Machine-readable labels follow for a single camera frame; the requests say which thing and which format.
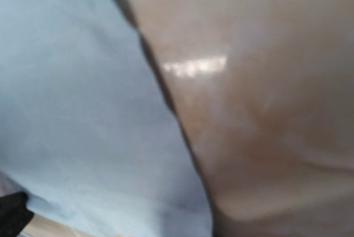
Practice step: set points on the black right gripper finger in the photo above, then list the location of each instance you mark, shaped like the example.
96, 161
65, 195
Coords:
14, 215

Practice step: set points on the square light blue cloth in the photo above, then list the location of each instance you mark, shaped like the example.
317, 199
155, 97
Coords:
85, 129

